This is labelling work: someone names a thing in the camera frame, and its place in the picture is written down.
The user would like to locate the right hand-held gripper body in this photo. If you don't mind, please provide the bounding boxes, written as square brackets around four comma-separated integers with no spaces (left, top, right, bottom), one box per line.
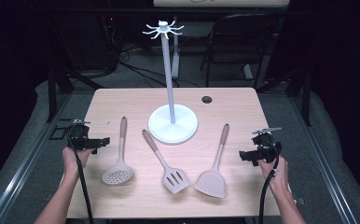
[251,126,283,165]

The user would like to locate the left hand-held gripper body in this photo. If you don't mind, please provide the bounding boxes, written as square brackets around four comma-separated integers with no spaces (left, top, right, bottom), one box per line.
[66,119,99,155]

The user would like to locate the beige perforated skimmer spoon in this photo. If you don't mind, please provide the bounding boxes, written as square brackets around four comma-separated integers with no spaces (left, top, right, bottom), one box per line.
[102,116,134,186]

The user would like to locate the beige solid spatula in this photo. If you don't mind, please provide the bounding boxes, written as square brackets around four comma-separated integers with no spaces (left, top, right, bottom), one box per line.
[194,123,230,199]

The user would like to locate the white utensil rack stand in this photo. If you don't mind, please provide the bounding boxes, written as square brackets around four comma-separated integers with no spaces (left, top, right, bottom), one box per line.
[142,20,199,146]

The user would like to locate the beige slotted spatula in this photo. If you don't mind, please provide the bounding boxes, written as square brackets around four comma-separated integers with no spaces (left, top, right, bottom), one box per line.
[142,129,191,195]

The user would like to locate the person's left hand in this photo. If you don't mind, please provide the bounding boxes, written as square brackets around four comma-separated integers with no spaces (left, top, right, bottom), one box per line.
[62,146,96,181]

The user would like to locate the person's right hand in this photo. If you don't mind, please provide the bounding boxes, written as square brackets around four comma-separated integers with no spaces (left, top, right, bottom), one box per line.
[256,155,290,194]

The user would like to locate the white stand foot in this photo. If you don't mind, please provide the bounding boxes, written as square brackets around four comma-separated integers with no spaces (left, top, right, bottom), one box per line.
[242,63,256,82]

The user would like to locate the black folding chair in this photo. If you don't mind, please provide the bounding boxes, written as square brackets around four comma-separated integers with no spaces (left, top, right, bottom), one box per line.
[200,13,281,90]

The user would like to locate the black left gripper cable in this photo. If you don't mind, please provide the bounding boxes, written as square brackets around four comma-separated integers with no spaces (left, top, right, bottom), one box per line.
[65,132,94,224]

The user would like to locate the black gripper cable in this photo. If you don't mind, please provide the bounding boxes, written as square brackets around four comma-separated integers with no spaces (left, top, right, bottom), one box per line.
[65,132,94,224]
[257,138,284,224]

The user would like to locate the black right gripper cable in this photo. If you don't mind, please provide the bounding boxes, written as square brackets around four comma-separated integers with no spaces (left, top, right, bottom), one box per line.
[257,138,284,224]

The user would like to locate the black frame leg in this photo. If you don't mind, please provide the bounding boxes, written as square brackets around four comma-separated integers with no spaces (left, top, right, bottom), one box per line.
[256,66,312,127]
[46,66,105,123]

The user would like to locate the metal floor rail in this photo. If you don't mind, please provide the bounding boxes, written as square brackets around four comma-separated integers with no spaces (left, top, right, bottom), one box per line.
[288,95,358,224]
[0,92,74,224]

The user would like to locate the black floor cables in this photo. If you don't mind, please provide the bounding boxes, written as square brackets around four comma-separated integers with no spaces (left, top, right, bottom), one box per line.
[117,41,201,89]

